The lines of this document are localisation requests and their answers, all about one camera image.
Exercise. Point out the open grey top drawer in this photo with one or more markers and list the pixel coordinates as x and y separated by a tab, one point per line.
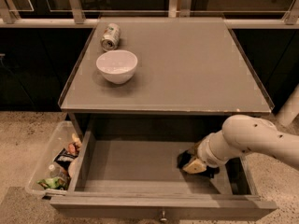
140	179

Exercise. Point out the dark blue snack bar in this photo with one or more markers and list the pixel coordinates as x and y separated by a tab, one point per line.
183	158

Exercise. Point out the clear plastic bottle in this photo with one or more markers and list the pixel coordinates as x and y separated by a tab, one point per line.
57	171

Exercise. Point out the crushed soda can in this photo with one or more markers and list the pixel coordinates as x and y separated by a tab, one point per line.
111	37

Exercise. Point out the metal drawer knob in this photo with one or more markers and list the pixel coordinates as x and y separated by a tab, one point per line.
163	218

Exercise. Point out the white ceramic bowl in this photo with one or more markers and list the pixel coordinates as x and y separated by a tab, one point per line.
117	66

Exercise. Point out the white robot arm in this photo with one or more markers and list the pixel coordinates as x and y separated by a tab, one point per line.
240	135

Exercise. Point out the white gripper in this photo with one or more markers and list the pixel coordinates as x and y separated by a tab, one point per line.
206	154

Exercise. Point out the metal railing with glass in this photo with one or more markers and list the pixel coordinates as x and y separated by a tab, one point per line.
237	14

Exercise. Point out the red orange snack packet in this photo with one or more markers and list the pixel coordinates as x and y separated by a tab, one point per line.
74	147

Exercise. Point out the clear plastic bin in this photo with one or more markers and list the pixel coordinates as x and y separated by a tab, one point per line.
60	138

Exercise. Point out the black snack packet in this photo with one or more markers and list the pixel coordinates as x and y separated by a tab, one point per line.
64	158

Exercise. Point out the grey cabinet with counter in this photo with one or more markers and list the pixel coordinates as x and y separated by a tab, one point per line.
190	77

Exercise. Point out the green snack bag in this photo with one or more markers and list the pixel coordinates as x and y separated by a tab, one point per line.
53	183

